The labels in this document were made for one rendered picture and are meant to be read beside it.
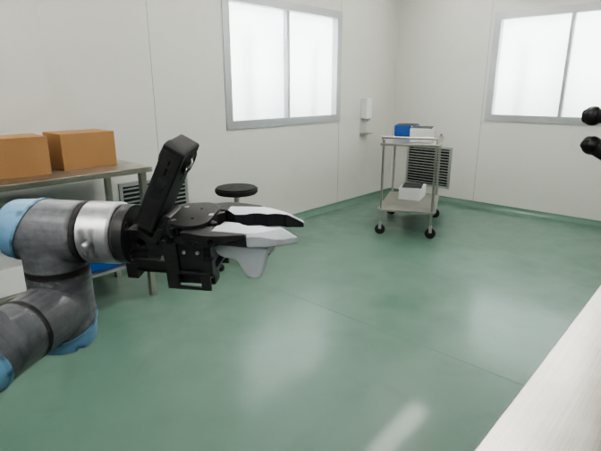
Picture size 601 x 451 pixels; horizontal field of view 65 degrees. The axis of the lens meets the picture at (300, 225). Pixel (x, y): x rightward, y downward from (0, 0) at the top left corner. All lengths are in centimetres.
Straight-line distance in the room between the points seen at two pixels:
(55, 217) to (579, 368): 88
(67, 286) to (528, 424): 68
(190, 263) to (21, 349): 19
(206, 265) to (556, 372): 67
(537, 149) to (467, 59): 132
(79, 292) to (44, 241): 8
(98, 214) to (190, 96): 363
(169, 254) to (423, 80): 593
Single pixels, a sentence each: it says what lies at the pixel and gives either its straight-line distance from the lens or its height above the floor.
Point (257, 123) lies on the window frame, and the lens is 466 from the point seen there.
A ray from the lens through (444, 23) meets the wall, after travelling 631.
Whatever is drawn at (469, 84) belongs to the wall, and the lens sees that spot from 611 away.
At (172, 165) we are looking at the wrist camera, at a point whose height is 130.
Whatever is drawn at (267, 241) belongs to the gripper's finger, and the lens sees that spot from 50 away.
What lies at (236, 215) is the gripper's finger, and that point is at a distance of 55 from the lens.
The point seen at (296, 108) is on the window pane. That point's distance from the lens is 511.
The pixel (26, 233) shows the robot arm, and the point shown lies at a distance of 63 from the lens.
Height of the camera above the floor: 138
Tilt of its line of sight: 16 degrees down
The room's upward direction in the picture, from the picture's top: straight up
